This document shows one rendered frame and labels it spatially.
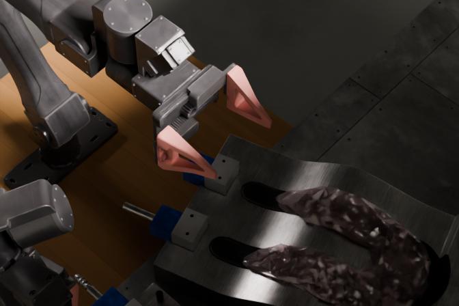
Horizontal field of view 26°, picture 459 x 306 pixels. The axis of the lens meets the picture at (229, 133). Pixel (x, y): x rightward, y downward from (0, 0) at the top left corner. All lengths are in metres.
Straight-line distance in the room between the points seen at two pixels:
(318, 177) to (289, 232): 0.11
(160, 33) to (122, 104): 0.59
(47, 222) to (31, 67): 0.41
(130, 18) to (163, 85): 0.09
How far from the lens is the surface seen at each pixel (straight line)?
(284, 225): 1.48
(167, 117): 1.16
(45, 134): 1.52
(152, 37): 1.13
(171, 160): 1.17
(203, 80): 1.18
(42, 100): 1.50
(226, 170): 1.52
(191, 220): 1.48
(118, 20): 1.16
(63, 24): 1.25
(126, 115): 1.69
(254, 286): 1.43
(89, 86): 1.74
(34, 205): 1.11
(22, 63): 1.48
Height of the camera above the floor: 2.16
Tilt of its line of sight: 55 degrees down
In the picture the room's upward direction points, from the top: straight up
